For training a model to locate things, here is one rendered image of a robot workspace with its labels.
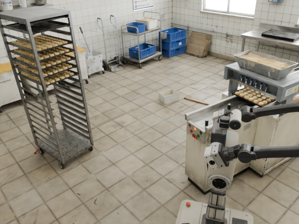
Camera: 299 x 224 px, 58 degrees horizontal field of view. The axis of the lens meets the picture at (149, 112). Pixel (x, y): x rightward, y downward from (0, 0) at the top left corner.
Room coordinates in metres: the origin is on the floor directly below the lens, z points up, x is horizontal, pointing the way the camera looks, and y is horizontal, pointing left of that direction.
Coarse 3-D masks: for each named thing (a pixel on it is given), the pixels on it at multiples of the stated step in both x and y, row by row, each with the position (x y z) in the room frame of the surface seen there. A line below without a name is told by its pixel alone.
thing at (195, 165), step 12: (216, 108) 2.49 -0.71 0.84; (228, 108) 2.45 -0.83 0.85; (192, 120) 2.27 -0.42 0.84; (204, 120) 2.26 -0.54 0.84; (252, 120) 2.35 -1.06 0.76; (240, 132) 2.26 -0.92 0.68; (252, 132) 2.37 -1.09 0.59; (192, 144) 2.23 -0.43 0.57; (204, 144) 2.09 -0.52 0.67; (240, 144) 2.28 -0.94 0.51; (252, 144) 2.39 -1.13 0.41; (192, 156) 2.22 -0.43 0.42; (192, 168) 2.22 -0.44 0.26; (204, 168) 2.07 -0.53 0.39; (240, 168) 2.31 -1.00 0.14; (192, 180) 2.21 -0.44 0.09; (204, 180) 2.05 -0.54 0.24; (204, 192) 2.08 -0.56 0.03
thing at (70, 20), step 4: (68, 12) 2.89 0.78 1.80; (68, 20) 2.90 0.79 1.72; (72, 24) 2.90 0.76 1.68; (72, 28) 2.90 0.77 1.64; (72, 32) 2.89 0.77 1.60; (72, 36) 2.89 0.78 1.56; (72, 40) 2.90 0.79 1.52; (76, 48) 2.90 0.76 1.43; (76, 52) 2.89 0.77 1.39; (76, 56) 2.89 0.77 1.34; (76, 60) 2.89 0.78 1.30; (76, 64) 2.90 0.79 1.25; (80, 68) 2.91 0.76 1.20; (80, 72) 2.90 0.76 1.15; (80, 76) 2.89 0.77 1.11; (80, 84) 2.90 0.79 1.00; (84, 92) 2.90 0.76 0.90; (84, 96) 2.90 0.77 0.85; (84, 100) 2.89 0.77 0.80; (84, 104) 2.89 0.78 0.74; (88, 116) 2.90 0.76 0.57; (88, 120) 2.89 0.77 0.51; (88, 124) 2.89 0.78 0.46; (88, 128) 2.90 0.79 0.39; (92, 136) 2.91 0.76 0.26; (92, 140) 2.90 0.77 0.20; (92, 144) 2.89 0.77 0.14
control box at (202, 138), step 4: (188, 124) 2.25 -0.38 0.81; (192, 124) 2.20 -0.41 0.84; (196, 124) 2.19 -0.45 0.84; (188, 128) 2.25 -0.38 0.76; (192, 128) 2.20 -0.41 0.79; (196, 128) 2.15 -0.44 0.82; (200, 128) 2.12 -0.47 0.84; (188, 132) 2.25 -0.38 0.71; (192, 132) 2.19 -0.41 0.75; (196, 132) 2.15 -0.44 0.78; (204, 132) 2.06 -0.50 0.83; (196, 136) 2.14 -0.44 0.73; (200, 136) 2.10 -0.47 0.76; (204, 136) 2.07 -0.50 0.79; (200, 140) 2.10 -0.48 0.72; (204, 140) 2.07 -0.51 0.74
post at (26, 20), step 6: (30, 30) 2.56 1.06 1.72; (30, 36) 2.55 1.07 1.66; (30, 42) 2.56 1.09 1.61; (36, 54) 2.56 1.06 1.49; (36, 60) 2.55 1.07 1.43; (36, 66) 2.56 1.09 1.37; (42, 78) 2.56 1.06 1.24; (42, 84) 2.55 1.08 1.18; (48, 102) 2.56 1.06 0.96; (48, 108) 2.55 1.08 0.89; (54, 126) 2.56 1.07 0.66; (54, 132) 2.55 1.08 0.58; (60, 144) 2.57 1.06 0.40; (60, 150) 2.55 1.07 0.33; (60, 156) 2.56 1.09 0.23
